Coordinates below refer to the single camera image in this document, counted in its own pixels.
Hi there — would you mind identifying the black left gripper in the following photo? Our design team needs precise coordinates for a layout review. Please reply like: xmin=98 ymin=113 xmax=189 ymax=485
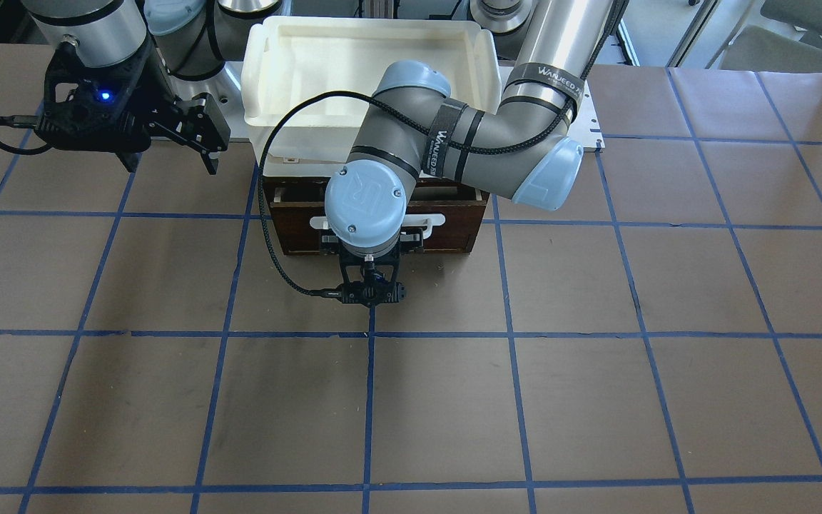
xmin=318 ymin=227 xmax=424 ymax=308

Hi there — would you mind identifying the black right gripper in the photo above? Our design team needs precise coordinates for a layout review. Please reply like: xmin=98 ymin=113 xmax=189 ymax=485
xmin=34 ymin=39 xmax=230 ymax=176

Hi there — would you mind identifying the wooden drawer with white handle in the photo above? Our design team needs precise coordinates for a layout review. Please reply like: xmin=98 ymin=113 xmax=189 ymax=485
xmin=271 ymin=199 xmax=486 ymax=255

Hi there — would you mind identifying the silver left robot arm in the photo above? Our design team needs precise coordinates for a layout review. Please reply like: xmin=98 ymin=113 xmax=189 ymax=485
xmin=316 ymin=1 xmax=627 ymax=307

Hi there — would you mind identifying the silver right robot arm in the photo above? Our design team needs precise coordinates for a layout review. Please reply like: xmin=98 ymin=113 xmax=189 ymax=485
xmin=24 ymin=1 xmax=293 ymax=173

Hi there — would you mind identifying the dark brown wooden cabinet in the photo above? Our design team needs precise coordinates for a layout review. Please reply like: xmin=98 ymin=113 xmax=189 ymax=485
xmin=263 ymin=169 xmax=489 ymax=217

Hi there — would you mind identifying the white plastic tray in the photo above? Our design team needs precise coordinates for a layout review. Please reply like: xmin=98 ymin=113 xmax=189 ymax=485
xmin=240 ymin=16 xmax=502 ymax=155

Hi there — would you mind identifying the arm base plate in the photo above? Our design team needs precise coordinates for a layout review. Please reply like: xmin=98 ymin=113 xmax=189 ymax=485
xmin=204 ymin=63 xmax=249 ymax=142
xmin=567 ymin=81 xmax=606 ymax=152

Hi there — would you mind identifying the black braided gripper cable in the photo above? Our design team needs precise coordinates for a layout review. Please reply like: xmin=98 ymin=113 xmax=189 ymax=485
xmin=257 ymin=90 xmax=547 ymax=298

